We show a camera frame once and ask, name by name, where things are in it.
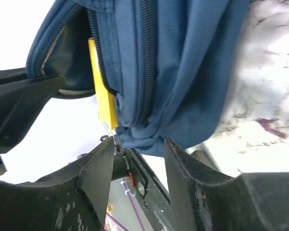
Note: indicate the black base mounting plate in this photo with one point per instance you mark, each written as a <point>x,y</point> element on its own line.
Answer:
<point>138,201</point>

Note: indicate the navy blue student backpack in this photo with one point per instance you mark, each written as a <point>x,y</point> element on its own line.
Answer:
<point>167,62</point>

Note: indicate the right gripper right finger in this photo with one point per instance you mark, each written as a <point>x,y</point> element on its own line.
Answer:
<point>203,199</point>

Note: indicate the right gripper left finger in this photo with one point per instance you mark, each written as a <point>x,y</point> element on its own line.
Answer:
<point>73,198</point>

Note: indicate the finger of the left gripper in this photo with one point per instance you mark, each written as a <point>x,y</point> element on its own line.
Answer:
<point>21,101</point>

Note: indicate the yellow crayon box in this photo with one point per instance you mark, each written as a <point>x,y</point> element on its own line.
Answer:
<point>105,100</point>

